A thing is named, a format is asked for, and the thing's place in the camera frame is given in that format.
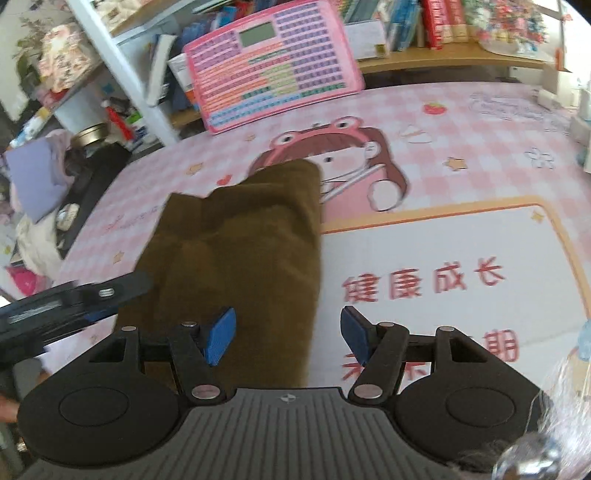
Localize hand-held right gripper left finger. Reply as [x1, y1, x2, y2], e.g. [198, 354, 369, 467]
[88, 307, 237, 406]

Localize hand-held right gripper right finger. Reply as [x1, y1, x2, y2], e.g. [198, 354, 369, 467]
[341, 305, 497, 406]

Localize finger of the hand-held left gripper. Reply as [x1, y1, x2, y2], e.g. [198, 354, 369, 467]
[69, 271, 154, 325]

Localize brown pants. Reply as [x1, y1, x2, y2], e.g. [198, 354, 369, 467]
[117, 159, 325, 389]

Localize black case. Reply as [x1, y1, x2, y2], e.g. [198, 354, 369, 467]
[54, 144, 133, 251]

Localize lilac cloth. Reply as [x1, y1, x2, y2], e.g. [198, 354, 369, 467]
[4, 137, 71, 223]

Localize pink cartoon desk mat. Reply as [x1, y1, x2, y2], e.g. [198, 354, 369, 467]
[44, 80, 591, 402]

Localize golden round tin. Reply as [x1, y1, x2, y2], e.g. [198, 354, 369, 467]
[71, 123, 110, 149]

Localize white pen cup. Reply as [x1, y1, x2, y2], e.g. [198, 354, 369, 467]
[124, 108, 149, 145]

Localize red tassel ornament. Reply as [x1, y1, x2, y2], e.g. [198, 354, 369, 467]
[106, 105, 136, 140]

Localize white fluffy tassel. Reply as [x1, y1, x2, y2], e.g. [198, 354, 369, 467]
[492, 318, 591, 480]

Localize thick leaning book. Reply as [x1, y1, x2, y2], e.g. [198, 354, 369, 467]
[146, 32, 179, 108]

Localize pink learning toy tablet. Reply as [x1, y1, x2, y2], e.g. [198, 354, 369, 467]
[181, 0, 367, 136]

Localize white box with barcode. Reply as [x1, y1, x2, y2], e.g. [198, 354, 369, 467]
[344, 18, 389, 62]

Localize white charger plug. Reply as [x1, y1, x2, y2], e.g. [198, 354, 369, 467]
[537, 87, 570, 110]

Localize row of colourful books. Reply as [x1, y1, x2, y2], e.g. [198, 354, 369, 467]
[342, 0, 482, 52]

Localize small cardboard box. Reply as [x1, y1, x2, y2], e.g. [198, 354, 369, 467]
[542, 45, 579, 94]

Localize colourful paper flower ornament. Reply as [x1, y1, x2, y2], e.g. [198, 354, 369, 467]
[477, 0, 560, 55]

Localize wooden bookshelf with white frame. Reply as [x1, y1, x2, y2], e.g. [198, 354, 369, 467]
[67, 0, 561, 145]

